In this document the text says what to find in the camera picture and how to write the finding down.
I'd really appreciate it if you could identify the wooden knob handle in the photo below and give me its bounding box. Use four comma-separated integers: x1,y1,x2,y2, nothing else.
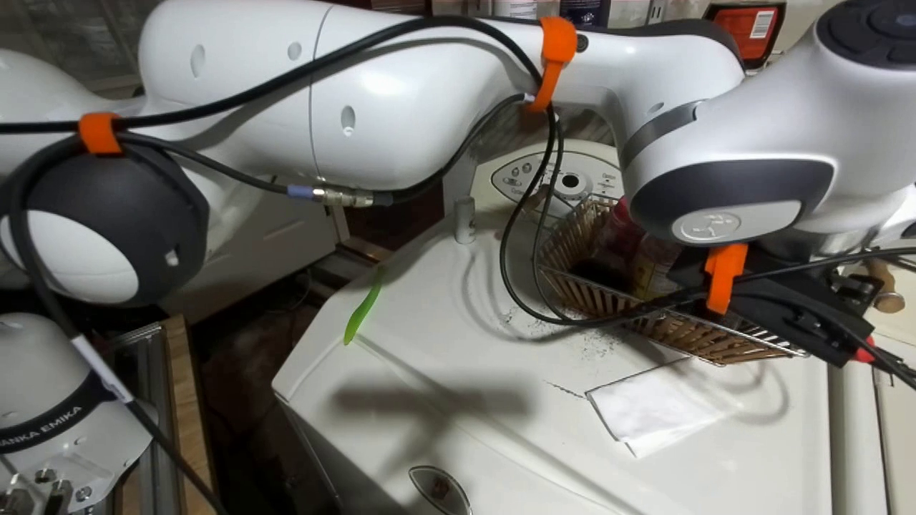
861,261,907,318

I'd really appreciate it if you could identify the green plastic strip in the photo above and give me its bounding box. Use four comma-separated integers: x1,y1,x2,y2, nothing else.
342,280,386,348

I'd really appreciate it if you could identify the white dome with black band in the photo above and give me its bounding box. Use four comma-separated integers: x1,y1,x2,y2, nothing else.
0,311,156,515

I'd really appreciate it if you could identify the white washing machine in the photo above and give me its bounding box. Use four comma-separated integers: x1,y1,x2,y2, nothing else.
270,138,853,515

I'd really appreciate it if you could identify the white paper sheet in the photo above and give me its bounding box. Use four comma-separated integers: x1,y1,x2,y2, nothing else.
584,367,755,464

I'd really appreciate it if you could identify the woven wicker basket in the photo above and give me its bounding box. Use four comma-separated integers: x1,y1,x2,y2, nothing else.
538,194,798,370

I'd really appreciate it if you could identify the white neighbouring appliance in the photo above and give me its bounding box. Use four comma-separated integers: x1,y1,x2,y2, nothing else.
827,284,916,515

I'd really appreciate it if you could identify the wooden board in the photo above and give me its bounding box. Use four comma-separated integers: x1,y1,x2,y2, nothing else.
156,314,220,515

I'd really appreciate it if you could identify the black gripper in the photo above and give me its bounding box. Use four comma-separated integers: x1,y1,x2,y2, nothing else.
738,270,876,370

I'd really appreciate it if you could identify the orange cable clip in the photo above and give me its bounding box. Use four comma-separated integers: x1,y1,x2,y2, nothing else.
78,111,127,157
526,13,584,111
702,241,753,318

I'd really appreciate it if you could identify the orange box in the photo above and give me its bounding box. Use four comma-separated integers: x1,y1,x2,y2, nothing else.
711,2,781,69

